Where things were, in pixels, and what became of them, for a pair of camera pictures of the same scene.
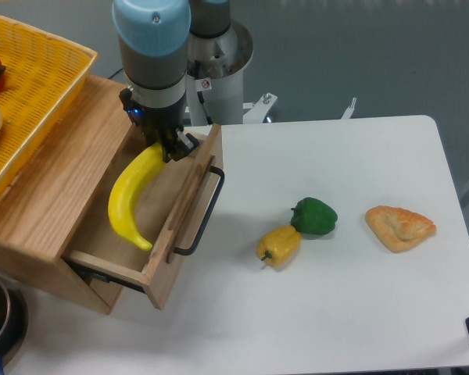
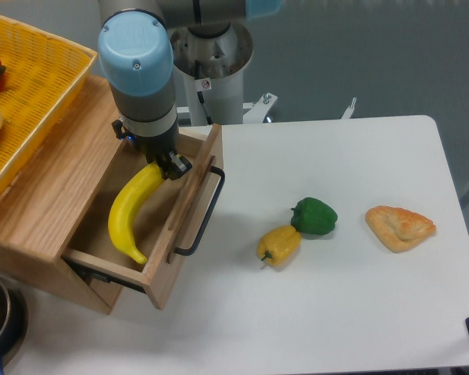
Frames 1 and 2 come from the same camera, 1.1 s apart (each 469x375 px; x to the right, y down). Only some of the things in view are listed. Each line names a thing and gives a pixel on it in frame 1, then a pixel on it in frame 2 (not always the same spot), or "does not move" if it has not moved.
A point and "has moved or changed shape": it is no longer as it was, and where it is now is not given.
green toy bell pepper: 313,217 does not move
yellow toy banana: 134,173 has moved or changed shape
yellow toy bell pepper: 280,245 does not move
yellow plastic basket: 44,73 does not move
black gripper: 162,125 -> 152,148
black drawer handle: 197,239 does not move
